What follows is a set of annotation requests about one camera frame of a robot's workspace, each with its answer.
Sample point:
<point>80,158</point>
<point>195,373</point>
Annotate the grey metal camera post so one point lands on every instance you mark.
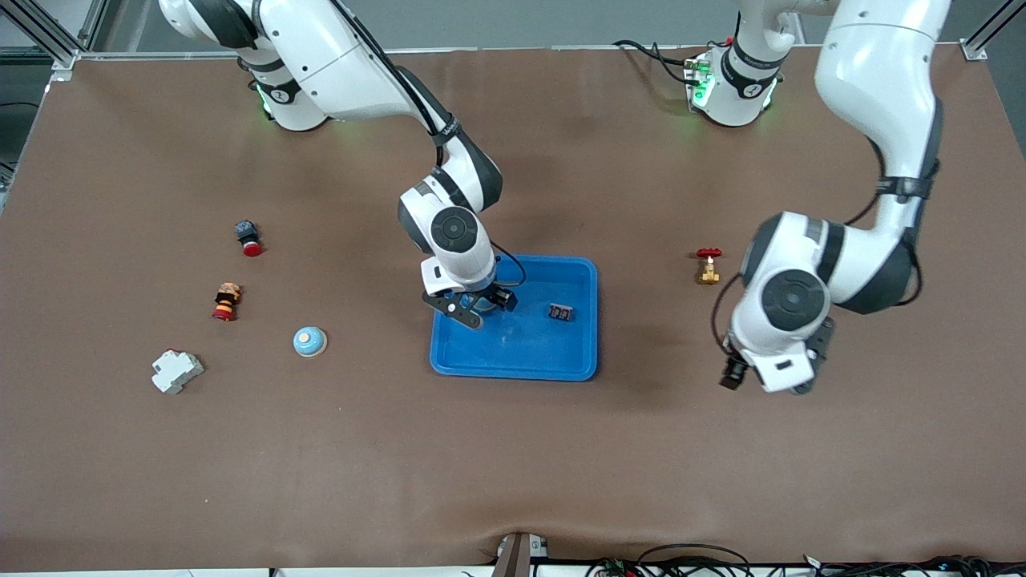
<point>517,557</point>

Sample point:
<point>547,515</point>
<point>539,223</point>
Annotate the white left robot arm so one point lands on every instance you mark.
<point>874,72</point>

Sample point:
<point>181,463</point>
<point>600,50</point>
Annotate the blue plastic tray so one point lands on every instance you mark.
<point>545,353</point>

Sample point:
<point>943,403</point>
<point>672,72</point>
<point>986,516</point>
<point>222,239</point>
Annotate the red button with yellow body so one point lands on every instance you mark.
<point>227,302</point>

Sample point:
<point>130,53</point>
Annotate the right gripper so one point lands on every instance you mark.
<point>490,296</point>

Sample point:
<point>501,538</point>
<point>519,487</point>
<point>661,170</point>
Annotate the white circuit breaker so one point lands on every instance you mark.
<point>176,372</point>

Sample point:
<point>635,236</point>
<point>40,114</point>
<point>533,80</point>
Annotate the brown table mat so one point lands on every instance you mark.
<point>513,449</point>

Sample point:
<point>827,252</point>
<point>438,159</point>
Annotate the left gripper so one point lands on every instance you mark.
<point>820,339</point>

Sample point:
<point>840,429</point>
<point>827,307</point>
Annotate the blue desk bell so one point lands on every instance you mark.
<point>478,302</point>
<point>309,342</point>

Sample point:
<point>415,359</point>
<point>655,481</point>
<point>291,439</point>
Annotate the red button with dark body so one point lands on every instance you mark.
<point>248,238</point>

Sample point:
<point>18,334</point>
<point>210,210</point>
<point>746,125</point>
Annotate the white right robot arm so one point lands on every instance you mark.
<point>337,64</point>

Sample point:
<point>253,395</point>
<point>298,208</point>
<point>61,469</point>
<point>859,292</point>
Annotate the aluminium frame post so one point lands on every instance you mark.
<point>64,60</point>
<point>975,51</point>

